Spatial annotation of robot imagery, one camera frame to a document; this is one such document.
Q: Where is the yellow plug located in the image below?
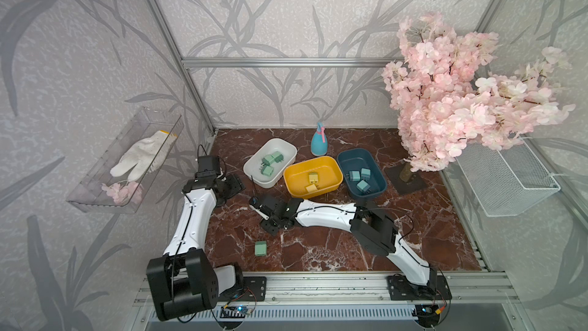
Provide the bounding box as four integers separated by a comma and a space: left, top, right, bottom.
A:
309, 172, 319, 184
306, 184, 318, 193

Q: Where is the teal plug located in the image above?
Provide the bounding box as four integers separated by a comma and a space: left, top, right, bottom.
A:
349, 170, 362, 182
360, 168, 371, 181
356, 180, 371, 194

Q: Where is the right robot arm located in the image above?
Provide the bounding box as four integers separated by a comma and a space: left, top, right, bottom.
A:
249, 196, 437, 292

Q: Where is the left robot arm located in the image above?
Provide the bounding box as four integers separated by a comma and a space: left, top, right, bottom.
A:
146, 155, 245, 321

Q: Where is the yellow storage box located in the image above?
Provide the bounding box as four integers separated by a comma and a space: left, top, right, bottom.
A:
283, 156, 344, 199

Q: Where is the white storage box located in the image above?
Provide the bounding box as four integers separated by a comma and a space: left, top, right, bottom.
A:
243, 138, 298, 188

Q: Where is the dark teal storage box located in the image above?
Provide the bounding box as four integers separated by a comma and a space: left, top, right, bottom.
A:
336, 148, 387, 201

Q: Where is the white work glove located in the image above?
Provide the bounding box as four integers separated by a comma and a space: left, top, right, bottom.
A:
110, 130, 178, 182

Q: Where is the pink flower on shelf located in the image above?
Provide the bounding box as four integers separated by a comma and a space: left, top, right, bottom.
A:
101, 181, 143, 205

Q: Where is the pink cherry blossom plant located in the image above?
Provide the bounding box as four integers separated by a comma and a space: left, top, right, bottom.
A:
382, 13, 574, 180

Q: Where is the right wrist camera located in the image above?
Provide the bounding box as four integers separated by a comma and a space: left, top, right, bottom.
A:
249, 204, 270, 220

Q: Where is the aluminium front rail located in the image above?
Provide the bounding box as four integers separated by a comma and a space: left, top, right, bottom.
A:
132, 272, 522, 306

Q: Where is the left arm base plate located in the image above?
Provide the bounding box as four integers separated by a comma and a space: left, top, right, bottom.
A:
219, 276, 267, 303

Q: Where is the clear acrylic wall shelf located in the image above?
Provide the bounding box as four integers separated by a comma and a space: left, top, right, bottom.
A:
66, 107, 185, 214

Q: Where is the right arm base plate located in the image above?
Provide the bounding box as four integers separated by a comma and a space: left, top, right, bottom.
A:
387, 271, 453, 302

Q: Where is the white wire mesh basket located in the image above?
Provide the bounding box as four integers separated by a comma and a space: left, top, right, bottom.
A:
457, 142, 560, 218

